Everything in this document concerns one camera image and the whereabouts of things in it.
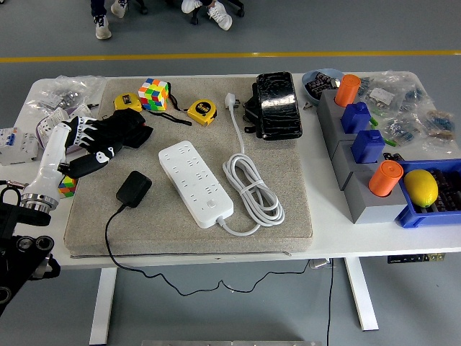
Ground yellow tape measure round label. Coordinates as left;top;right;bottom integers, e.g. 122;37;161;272
187;99;218;126

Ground light blue bowl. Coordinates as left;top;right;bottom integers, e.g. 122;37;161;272
301;68;346;106

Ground black components in bin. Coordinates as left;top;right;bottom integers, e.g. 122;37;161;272
428;169;461;213

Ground clear bag brown resistors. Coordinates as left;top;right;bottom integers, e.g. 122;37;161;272
419;107;458;143

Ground white power strip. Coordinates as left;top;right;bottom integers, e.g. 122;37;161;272
158;139;235;229

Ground black lanyard strap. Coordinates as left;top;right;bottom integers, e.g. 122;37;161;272
167;90;182;112
146;107;193;126

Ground grey-brown fabric mat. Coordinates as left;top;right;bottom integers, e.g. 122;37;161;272
63;75;314;259

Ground white circuit breaker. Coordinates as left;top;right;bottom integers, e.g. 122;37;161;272
0;126;39;167

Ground black hanging cable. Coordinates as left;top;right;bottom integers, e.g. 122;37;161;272
326;258;334;346

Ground clear bag white label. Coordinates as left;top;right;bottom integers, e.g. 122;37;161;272
359;77;400;111

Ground white wall socket panel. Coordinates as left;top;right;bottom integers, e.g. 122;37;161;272
35;110;71;145

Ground small white socket panel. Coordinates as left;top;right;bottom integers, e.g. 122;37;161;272
68;103;95;120

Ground white table leg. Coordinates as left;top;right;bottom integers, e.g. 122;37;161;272
89;267;118;346
344;256;380;332

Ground white sneaker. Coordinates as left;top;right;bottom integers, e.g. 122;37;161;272
207;0;233;32
110;0;129;19
182;0;206;14
94;14;112;40

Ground clear bag blue components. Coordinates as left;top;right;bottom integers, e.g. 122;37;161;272
380;113;428;147

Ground yellow lemon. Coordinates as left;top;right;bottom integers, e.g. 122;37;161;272
403;169;439;208

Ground large colourful puzzle cube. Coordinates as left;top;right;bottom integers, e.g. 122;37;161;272
138;77;171;112

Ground black power adapter plug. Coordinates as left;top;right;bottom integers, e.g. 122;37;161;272
115;170;153;209

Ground black components in bowl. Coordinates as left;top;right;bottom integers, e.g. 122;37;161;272
305;71;341;100

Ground white power strip cord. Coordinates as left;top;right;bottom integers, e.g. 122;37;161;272
218;92;287;237

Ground blue plastic bin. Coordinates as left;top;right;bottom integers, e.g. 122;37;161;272
394;158;461;229

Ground orange cylinder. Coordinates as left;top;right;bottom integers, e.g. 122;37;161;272
334;74;362;107
367;160;404;198

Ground glossy black case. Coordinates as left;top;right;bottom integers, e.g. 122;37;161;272
243;71;303;141

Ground blue bottle-shaped block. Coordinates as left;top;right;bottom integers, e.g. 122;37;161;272
351;129;386;164
340;101;372;134

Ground clear bag dark components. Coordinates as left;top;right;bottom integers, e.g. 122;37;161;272
395;71;431;109

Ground thin black adapter cord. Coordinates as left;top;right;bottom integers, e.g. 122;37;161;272
104;203;314;296

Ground grey holder block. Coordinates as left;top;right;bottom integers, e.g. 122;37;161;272
344;169;410;225
315;89;361;142
331;138;386;191

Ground black table control panel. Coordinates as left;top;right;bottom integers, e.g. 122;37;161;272
387;253;446;264

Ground yellow tape measure black clip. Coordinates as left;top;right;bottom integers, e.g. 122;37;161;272
113;92;144;112

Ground black cloth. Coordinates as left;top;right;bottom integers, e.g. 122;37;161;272
81;109;154;151

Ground small colourful puzzle cube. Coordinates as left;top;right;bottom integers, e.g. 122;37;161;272
57;175;79;198

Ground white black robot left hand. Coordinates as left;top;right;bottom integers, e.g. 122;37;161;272
25;115;125;198

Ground clear bag metal parts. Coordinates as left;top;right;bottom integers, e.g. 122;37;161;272
35;75;105;111

